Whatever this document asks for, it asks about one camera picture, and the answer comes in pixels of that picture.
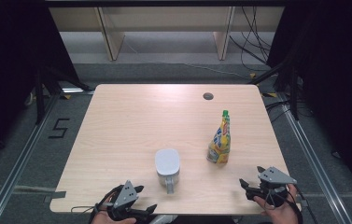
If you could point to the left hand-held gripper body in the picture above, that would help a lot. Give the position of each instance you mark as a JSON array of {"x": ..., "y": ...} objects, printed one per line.
[{"x": 126, "y": 194}]

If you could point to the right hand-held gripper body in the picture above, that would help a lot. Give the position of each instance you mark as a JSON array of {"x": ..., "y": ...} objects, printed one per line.
[{"x": 274, "y": 178}]

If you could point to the grey lidded seasoning jar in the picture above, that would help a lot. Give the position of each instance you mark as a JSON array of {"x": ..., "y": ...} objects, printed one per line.
[{"x": 167, "y": 163}]

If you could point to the yellow spout pouch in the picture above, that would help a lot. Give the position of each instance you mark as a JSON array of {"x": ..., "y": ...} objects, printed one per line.
[{"x": 220, "y": 146}]

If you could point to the person's left hand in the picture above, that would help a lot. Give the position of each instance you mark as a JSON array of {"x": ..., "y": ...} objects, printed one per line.
[{"x": 103, "y": 218}]

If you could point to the person's right hand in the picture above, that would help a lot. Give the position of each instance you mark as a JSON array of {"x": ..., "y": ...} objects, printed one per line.
[{"x": 281, "y": 215}]

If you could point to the yellow black tape piece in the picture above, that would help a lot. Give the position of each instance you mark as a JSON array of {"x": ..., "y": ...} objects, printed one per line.
[
  {"x": 252, "y": 75},
  {"x": 67, "y": 96},
  {"x": 269, "y": 94}
]

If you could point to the black metal stand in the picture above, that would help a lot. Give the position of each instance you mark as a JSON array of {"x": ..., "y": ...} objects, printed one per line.
[
  {"x": 39, "y": 99},
  {"x": 294, "y": 93}
]

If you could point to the grey floor tape strip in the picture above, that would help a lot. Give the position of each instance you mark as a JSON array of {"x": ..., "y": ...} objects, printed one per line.
[{"x": 24, "y": 189}]

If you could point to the dark curtain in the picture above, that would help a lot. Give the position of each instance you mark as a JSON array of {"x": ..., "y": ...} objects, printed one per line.
[
  {"x": 8, "y": 77},
  {"x": 335, "y": 93}
]

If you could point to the light wooden shelf unit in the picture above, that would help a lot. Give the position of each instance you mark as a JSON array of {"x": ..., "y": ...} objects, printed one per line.
[{"x": 164, "y": 18}]

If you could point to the aluminium floor rail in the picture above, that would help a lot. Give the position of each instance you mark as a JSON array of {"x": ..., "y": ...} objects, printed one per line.
[
  {"x": 316, "y": 161},
  {"x": 18, "y": 165}
]

